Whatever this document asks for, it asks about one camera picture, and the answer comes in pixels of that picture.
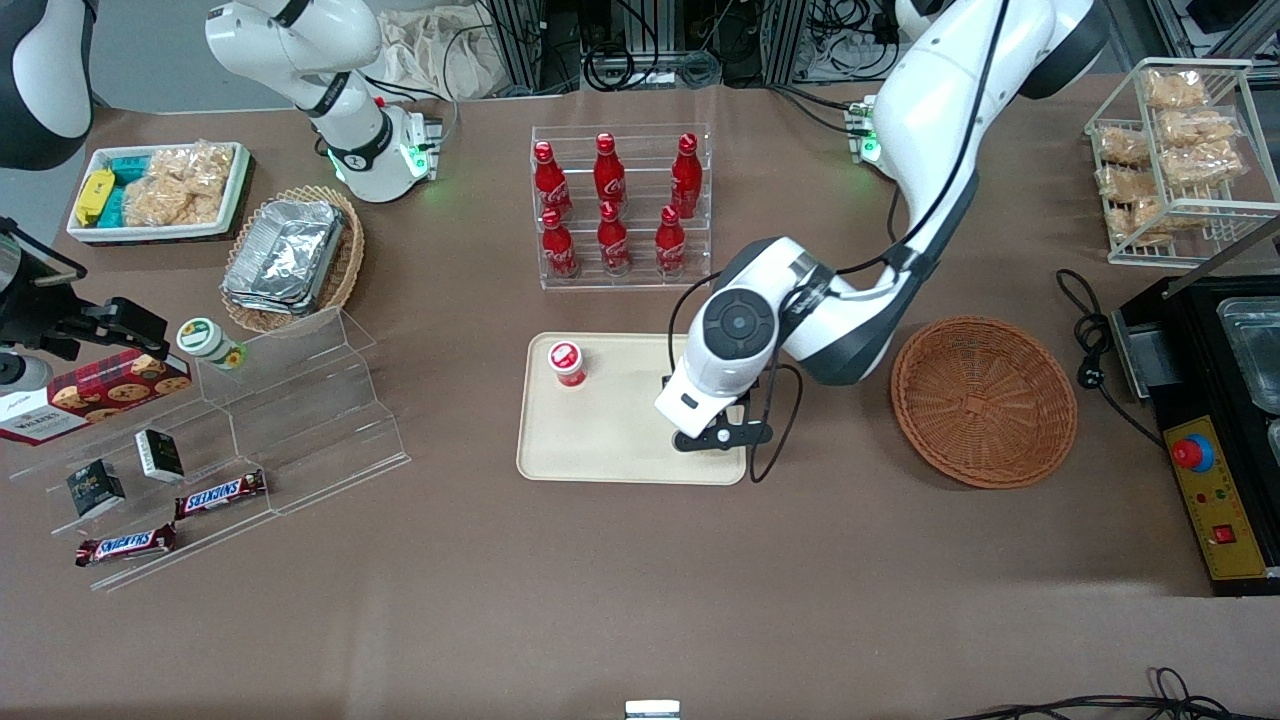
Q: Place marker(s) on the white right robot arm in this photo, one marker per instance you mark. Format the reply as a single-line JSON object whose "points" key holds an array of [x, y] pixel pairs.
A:
{"points": [[350, 130]]}

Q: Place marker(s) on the green-lidded white jar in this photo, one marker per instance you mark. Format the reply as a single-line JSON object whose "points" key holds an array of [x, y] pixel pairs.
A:
{"points": [[205, 340]]}

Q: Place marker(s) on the small white object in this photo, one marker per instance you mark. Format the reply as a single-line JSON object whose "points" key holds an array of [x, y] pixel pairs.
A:
{"points": [[652, 710]]}

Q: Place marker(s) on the beige cloth bag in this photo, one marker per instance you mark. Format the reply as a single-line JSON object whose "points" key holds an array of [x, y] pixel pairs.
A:
{"points": [[430, 55]]}

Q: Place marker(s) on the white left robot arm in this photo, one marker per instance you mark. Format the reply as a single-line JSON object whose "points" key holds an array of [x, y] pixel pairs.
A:
{"points": [[930, 110]]}

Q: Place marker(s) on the oval light wicker basket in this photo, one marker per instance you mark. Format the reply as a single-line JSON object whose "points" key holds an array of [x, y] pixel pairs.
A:
{"points": [[350, 260]]}

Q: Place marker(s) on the clear acrylic stepped stand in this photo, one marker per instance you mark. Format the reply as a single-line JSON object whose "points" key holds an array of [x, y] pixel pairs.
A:
{"points": [[300, 420]]}

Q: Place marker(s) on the small red-capped drink bottle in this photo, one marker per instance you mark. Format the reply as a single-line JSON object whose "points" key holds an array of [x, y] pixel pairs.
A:
{"points": [[567, 362]]}

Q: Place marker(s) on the black food warmer appliance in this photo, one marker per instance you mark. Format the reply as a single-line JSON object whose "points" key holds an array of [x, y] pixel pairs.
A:
{"points": [[1195, 330]]}

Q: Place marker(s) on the red tartan cookie box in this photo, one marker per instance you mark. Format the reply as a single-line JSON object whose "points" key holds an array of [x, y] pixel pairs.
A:
{"points": [[90, 395]]}

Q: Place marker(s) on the small black box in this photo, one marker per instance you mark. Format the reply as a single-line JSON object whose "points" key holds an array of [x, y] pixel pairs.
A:
{"points": [[160, 455], [95, 488]]}

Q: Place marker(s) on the clear acrylic bottle rack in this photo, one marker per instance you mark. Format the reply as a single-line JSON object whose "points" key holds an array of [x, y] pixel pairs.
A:
{"points": [[640, 270]]}

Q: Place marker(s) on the clear bag of fried snacks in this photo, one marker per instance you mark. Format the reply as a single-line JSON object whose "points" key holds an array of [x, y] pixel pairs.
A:
{"points": [[1205, 165], [1128, 183], [1200, 128], [1175, 88], [1140, 222], [1122, 145]]}

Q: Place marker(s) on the white rectangular snack tray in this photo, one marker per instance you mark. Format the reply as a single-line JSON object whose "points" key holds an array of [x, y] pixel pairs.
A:
{"points": [[90, 232]]}

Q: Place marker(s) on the brown chocolate bar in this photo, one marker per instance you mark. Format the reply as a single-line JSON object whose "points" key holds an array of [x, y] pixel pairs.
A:
{"points": [[220, 494], [125, 545]]}

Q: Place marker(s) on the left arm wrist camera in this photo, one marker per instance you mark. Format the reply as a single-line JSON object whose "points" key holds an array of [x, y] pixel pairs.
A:
{"points": [[725, 435]]}

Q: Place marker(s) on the beige plastic tray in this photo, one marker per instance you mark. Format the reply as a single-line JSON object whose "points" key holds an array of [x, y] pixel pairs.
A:
{"points": [[600, 430]]}

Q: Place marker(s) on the red cola bottle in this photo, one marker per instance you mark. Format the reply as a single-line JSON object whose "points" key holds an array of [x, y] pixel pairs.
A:
{"points": [[686, 180], [609, 175], [559, 250], [551, 185], [613, 245], [670, 245]]}

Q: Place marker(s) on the yellow snack packet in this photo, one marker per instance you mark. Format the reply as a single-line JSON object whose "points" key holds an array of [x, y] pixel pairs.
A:
{"points": [[94, 195]]}

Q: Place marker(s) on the clear bag of crackers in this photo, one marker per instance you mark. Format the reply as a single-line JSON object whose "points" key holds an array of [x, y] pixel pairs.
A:
{"points": [[165, 205], [195, 165]]}

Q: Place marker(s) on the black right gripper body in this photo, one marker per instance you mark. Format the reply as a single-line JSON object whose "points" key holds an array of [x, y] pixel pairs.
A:
{"points": [[40, 312]]}

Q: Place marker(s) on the yellow control panel box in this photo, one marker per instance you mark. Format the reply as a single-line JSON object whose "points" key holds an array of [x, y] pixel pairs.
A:
{"points": [[1225, 500]]}

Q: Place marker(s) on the teal snack packet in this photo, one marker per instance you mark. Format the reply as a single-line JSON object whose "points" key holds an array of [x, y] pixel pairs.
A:
{"points": [[128, 168], [113, 208]]}

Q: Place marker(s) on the round brown wicker basket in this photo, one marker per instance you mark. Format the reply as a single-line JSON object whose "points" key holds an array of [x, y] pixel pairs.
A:
{"points": [[985, 400]]}

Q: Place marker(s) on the aluminium frame post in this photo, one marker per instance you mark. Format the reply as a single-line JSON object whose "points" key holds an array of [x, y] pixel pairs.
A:
{"points": [[515, 45]]}

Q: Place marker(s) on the red emergency stop button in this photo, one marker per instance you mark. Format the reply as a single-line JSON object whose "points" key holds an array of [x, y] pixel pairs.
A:
{"points": [[1190, 453]]}

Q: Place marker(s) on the steel food pan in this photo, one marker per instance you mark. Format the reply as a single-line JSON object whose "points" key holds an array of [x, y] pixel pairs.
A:
{"points": [[1255, 350]]}

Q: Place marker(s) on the stacked aluminium foil trays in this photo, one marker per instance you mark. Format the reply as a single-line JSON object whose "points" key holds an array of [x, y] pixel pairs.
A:
{"points": [[285, 255]]}

